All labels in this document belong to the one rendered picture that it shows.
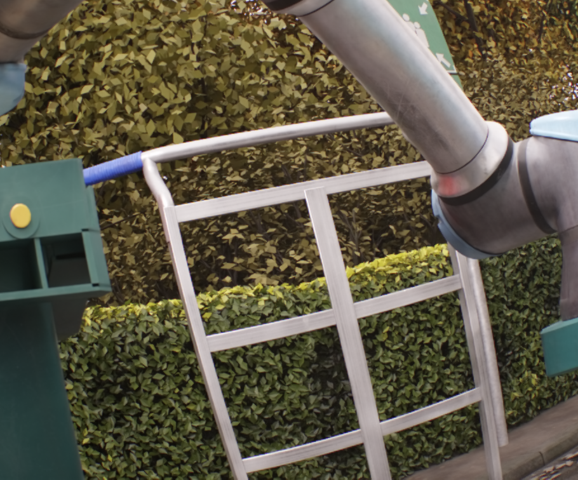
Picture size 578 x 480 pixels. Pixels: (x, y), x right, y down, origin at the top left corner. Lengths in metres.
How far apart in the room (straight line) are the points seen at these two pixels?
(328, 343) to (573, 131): 2.68
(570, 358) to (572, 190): 0.19
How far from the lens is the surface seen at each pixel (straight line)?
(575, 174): 0.94
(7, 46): 0.54
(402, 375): 3.71
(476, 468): 3.52
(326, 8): 0.87
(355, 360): 1.68
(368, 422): 1.69
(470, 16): 12.16
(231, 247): 6.02
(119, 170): 1.73
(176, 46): 7.60
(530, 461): 3.38
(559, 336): 0.94
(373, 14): 0.89
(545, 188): 0.95
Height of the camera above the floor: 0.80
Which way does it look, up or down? 9 degrees up
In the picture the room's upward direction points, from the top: 14 degrees counter-clockwise
